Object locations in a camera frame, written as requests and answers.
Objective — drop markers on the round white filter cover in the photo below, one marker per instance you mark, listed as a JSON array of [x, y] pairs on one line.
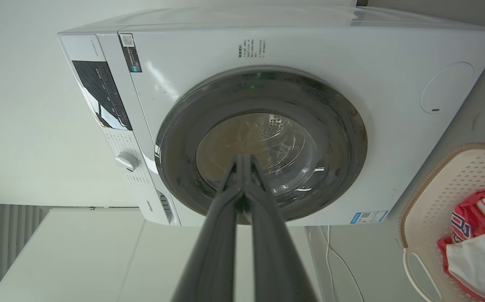
[[448, 88]]

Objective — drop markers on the red and white garment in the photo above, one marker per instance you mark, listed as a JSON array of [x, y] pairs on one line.
[[477, 256]]

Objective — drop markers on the stainless steel washer drum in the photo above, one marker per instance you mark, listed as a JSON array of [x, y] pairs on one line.
[[276, 134]]

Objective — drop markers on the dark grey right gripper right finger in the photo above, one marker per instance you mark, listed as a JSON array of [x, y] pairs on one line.
[[272, 243]]

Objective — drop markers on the grey round washer door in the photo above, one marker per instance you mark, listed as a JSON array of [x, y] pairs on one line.
[[339, 126]]

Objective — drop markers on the white cabinet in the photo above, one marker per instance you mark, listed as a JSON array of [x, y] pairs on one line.
[[83, 260]]

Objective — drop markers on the blue energy label sticker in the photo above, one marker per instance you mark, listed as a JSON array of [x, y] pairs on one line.
[[368, 217]]

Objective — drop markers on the white round control knob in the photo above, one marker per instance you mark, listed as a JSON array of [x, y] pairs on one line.
[[126, 161]]

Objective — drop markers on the white front-load washing machine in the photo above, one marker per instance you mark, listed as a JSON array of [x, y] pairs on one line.
[[393, 138]]

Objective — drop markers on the cream perforated laundry basket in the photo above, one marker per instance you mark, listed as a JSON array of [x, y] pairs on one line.
[[431, 197]]

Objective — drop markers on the black QR code sticker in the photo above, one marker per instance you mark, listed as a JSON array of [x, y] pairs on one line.
[[130, 54]]

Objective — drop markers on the black control panel display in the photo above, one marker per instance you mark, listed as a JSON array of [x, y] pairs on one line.
[[102, 90]]

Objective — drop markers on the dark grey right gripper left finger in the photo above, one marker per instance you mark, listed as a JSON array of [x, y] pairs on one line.
[[217, 235]]

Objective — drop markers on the white detergent drawer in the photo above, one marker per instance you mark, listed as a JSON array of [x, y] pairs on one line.
[[152, 205]]

